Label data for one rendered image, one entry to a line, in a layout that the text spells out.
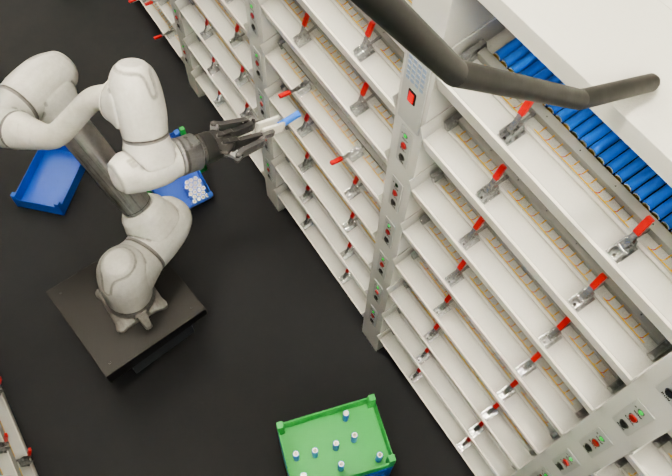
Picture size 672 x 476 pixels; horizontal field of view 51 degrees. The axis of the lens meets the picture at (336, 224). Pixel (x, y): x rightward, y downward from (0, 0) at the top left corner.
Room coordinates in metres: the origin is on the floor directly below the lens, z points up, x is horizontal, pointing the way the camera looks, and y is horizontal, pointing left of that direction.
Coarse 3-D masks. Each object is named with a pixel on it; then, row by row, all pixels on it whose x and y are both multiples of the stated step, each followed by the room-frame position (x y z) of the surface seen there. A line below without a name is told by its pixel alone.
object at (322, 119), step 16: (272, 48) 1.46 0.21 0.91; (272, 64) 1.42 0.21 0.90; (288, 64) 1.41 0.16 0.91; (288, 80) 1.36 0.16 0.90; (304, 96) 1.30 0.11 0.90; (320, 112) 1.24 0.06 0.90; (320, 128) 1.21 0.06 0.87; (336, 128) 1.19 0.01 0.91; (336, 144) 1.14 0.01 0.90; (352, 144) 1.13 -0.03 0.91; (368, 160) 1.08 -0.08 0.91; (368, 176) 1.04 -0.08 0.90
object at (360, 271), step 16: (272, 160) 1.44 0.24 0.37; (288, 160) 1.46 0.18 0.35; (288, 176) 1.41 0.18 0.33; (304, 192) 1.34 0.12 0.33; (304, 208) 1.28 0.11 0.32; (320, 208) 1.28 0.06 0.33; (320, 224) 1.22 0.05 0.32; (336, 224) 1.21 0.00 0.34; (336, 240) 1.15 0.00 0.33; (352, 256) 1.09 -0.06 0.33; (352, 272) 1.04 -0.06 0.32; (368, 272) 1.03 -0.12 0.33
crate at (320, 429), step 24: (336, 408) 0.56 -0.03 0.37; (360, 408) 0.58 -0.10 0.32; (288, 432) 0.50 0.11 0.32; (312, 432) 0.50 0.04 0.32; (336, 432) 0.50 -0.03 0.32; (360, 432) 0.51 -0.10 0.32; (384, 432) 0.50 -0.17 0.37; (288, 456) 0.43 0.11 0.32; (336, 456) 0.43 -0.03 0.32; (360, 456) 0.44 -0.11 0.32; (384, 456) 0.44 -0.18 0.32
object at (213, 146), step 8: (200, 136) 0.97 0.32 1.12; (208, 136) 0.98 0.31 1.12; (216, 136) 1.00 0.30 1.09; (224, 136) 1.01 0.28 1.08; (208, 144) 0.96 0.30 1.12; (216, 144) 0.96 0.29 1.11; (232, 144) 0.99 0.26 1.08; (208, 152) 0.94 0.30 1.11; (216, 152) 0.95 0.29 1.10; (224, 152) 0.96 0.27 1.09; (208, 160) 0.93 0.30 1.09; (216, 160) 0.95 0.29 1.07
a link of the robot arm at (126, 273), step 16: (128, 240) 1.04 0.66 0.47; (112, 256) 0.95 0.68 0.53; (128, 256) 0.95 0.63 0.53; (144, 256) 0.98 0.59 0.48; (96, 272) 0.92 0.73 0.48; (112, 272) 0.90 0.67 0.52; (128, 272) 0.90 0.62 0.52; (144, 272) 0.93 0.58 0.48; (160, 272) 0.97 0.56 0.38; (112, 288) 0.87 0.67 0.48; (128, 288) 0.87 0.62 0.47; (144, 288) 0.90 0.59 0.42; (112, 304) 0.85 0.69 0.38; (128, 304) 0.85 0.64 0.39; (144, 304) 0.88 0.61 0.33
